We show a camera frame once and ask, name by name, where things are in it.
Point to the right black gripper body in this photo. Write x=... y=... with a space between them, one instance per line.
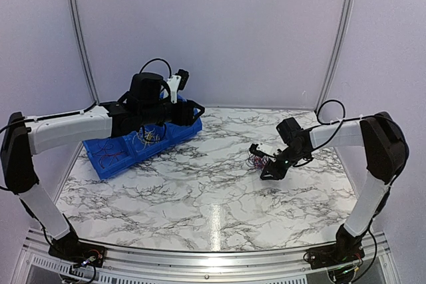
x=292 y=157

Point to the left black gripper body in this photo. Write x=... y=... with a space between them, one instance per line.
x=182 y=118

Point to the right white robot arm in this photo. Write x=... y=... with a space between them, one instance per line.
x=386 y=154

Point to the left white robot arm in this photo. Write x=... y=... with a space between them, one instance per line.
x=151 y=99

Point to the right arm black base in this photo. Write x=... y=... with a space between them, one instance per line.
x=336 y=250

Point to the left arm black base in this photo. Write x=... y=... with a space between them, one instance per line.
x=71 y=248

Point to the blue three-compartment plastic bin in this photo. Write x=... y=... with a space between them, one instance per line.
x=143 y=133

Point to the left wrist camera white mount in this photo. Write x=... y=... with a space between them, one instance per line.
x=175 y=83

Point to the aluminium front rail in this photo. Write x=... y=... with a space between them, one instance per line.
x=119 y=264

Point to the right aluminium corner post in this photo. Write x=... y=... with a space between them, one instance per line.
x=342 y=27

